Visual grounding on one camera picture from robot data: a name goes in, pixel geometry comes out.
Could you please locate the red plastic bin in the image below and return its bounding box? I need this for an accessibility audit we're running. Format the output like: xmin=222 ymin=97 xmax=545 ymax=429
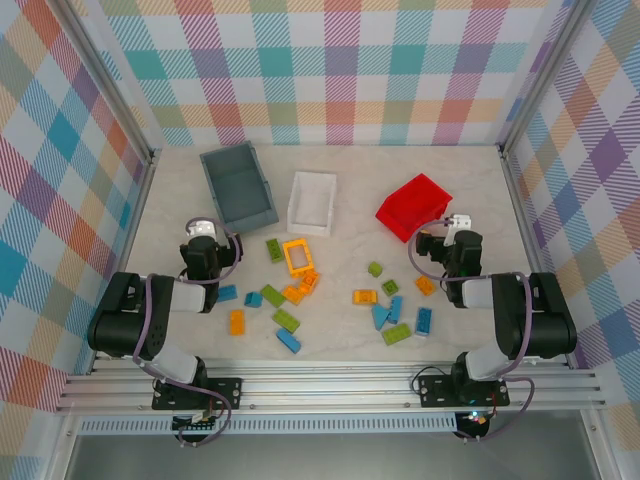
xmin=375 ymin=172 xmax=454 ymax=244

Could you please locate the long green lego brick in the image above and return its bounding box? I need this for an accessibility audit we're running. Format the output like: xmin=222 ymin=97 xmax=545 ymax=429
xmin=271 ymin=308 xmax=301 ymax=334
xmin=381 ymin=323 xmax=413 ymax=347
xmin=259 ymin=283 xmax=287 ymax=308

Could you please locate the grey plastic bin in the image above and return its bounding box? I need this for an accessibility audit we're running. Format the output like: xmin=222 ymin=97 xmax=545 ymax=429
xmin=199 ymin=142 xmax=279 ymax=235

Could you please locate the orange lego window frame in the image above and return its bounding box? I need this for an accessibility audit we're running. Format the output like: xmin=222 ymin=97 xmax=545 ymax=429
xmin=282 ymin=239 xmax=316 ymax=279

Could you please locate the white plastic bin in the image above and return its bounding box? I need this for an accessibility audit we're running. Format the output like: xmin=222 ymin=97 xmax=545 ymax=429
xmin=286 ymin=171 xmax=338 ymax=239

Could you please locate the small controller board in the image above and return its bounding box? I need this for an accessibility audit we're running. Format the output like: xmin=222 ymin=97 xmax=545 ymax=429
xmin=172 ymin=412 xmax=221 ymax=432
xmin=458 ymin=409 xmax=491 ymax=430

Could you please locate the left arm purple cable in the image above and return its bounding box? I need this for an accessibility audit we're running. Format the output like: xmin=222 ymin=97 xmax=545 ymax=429
xmin=132 ymin=217 xmax=245 ymax=449

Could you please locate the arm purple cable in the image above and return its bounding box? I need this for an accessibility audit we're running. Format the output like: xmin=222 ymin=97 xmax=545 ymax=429
xmin=132 ymin=217 xmax=245 ymax=449
xmin=408 ymin=215 xmax=536 ymax=445

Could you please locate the aluminium side rail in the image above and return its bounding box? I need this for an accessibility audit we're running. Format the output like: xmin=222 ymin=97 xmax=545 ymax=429
xmin=89 ymin=149 xmax=162 ymax=376
xmin=497 ymin=144 xmax=546 ymax=275

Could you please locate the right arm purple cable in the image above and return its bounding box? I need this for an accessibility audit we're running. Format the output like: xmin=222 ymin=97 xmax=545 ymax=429
xmin=408 ymin=215 xmax=536 ymax=445

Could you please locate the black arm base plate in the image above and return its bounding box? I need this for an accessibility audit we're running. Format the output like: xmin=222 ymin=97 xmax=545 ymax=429
xmin=152 ymin=377 xmax=244 ymax=411
xmin=417 ymin=374 xmax=511 ymax=409

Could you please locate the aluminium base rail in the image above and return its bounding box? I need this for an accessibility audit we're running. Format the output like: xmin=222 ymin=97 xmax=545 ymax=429
xmin=54 ymin=358 xmax=609 ymax=416

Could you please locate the aluminium frame post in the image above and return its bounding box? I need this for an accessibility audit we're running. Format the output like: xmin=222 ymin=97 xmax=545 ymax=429
xmin=497 ymin=0 xmax=596 ymax=156
xmin=58 ymin=0 xmax=161 ymax=166

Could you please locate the slotted grey cable duct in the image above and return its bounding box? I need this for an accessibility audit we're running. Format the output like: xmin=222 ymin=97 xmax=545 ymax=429
xmin=77 ymin=417 xmax=459 ymax=436

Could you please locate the aluminium frame leg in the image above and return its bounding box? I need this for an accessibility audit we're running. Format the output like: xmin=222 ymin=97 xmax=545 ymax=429
xmin=52 ymin=412 xmax=81 ymax=480
xmin=582 ymin=407 xmax=619 ymax=480

